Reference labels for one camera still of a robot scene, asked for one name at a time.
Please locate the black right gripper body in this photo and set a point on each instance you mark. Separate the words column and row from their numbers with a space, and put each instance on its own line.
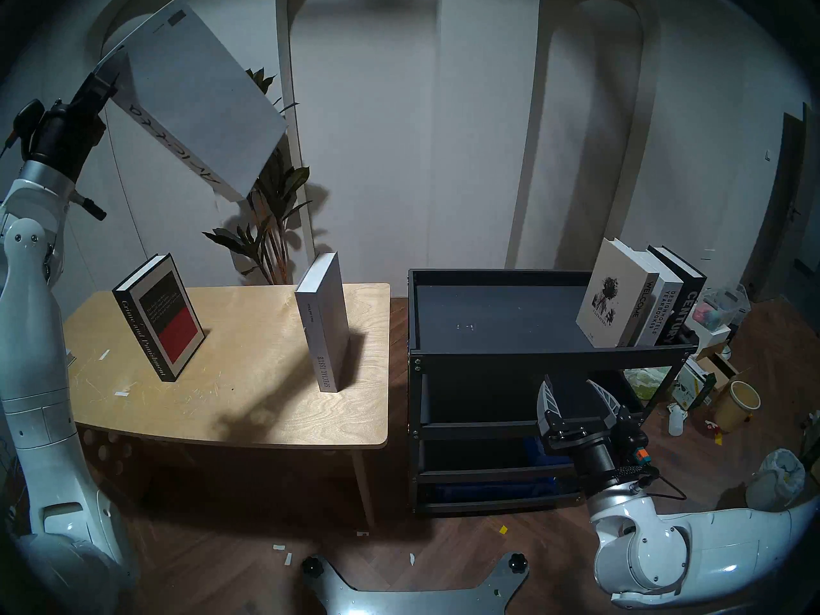
column 596, row 457

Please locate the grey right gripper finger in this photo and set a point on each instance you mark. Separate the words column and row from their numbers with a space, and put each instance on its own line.
column 605, row 402
column 549, row 405

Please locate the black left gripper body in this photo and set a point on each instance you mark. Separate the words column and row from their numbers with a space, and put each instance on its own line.
column 67, row 133

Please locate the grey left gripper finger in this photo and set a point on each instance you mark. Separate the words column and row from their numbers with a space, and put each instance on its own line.
column 112, row 72

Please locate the white Arietta book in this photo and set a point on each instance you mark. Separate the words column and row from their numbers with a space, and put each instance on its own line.
column 198, row 95

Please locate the white Design Hotels yearbook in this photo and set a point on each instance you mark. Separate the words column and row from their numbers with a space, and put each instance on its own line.
column 663, row 312

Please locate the white Welcome book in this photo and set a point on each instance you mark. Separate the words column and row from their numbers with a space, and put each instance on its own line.
column 608, row 293

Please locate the black Century book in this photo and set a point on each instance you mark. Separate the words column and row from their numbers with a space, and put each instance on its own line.
column 688, row 293

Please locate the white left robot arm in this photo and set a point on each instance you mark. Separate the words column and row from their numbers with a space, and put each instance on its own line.
column 32, row 364

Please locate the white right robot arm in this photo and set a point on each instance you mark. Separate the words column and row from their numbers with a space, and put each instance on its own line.
column 705, row 543

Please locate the black metal shelf cart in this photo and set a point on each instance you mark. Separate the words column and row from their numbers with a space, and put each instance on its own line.
column 500, row 319

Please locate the green plastic bag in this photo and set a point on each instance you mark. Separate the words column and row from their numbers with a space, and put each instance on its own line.
column 644, row 380

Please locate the blue plastic bin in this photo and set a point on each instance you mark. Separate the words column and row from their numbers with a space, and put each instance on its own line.
column 544, row 457

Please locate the small white bottle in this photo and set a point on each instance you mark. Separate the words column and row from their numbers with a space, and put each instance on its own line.
column 676, row 421

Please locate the white green printed carton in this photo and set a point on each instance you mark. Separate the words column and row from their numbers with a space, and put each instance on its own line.
column 692, row 383

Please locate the brown cardboard box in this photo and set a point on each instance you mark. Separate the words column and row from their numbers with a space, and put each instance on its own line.
column 721, row 370

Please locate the white square box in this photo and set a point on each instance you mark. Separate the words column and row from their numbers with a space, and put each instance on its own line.
column 705, row 332

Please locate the yellow paper bucket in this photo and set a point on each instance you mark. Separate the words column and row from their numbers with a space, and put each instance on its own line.
column 735, row 409

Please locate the black base knob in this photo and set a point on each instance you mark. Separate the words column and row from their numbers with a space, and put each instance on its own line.
column 516, row 562
column 312, row 566

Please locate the clear plastic storage box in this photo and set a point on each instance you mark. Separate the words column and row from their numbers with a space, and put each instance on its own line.
column 724, row 306

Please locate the white bagged trash bin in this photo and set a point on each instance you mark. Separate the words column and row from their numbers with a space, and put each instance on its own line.
column 775, row 476

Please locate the black Crime and Punishment book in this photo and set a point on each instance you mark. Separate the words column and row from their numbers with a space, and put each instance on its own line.
column 160, row 312

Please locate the dark green potted plant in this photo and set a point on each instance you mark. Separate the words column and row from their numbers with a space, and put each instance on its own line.
column 269, row 210

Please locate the grey Special Issue book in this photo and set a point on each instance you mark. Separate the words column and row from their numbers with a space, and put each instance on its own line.
column 323, row 325

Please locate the dark room door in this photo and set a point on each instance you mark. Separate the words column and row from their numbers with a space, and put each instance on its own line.
column 785, row 204

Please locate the light wooden table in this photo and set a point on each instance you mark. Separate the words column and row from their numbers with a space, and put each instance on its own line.
column 275, row 415

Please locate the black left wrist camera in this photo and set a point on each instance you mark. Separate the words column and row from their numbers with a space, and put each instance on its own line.
column 29, row 117

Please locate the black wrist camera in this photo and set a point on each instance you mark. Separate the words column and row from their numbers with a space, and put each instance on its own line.
column 640, row 457
column 29, row 117

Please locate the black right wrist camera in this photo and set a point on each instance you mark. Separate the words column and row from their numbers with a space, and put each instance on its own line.
column 640, row 457

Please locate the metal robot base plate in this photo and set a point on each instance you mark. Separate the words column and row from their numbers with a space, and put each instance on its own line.
column 410, row 601

